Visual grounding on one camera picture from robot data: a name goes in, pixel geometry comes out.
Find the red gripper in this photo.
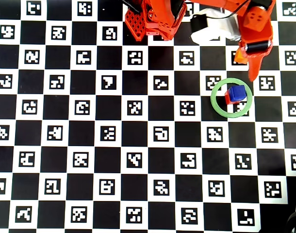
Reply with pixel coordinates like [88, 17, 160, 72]
[239, 4, 274, 83]

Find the blue cube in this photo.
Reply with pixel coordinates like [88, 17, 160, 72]
[228, 84, 247, 102]

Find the red cube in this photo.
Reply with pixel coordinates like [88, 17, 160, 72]
[224, 90, 236, 105]

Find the orange cube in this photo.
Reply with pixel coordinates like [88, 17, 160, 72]
[234, 46, 248, 64]

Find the black white marker checkerboard mat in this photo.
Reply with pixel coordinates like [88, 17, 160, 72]
[0, 0, 296, 231]

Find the green plastic ring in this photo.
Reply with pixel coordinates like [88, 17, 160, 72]
[210, 77, 253, 119]

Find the thin black camera cable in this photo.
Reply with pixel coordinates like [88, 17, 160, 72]
[219, 0, 252, 19]

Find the white wrist camera with mount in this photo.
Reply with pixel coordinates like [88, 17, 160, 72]
[190, 8, 242, 45]

